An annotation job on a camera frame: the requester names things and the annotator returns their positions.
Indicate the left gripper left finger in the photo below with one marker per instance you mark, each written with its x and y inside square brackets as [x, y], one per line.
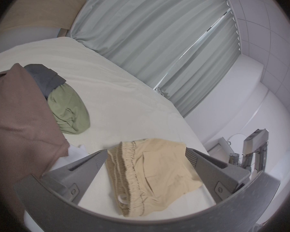
[72, 177]

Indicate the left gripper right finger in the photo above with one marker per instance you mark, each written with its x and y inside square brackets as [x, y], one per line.
[220, 177]

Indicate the beige shorts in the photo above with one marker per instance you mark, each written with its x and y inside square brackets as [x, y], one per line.
[159, 168]

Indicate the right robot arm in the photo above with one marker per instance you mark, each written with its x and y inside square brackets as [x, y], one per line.
[255, 139]

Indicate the bed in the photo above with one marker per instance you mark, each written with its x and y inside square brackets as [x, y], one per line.
[123, 100]

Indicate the white garment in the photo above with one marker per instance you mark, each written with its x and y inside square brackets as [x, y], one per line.
[75, 153]

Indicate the green garment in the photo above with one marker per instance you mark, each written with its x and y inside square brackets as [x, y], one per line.
[70, 110]

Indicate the brown garment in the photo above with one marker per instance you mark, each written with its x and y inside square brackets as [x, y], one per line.
[21, 119]

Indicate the pale green curtain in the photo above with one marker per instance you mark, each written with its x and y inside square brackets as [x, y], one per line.
[135, 32]
[203, 76]

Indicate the black garment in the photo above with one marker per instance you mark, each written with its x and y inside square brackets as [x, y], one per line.
[42, 77]

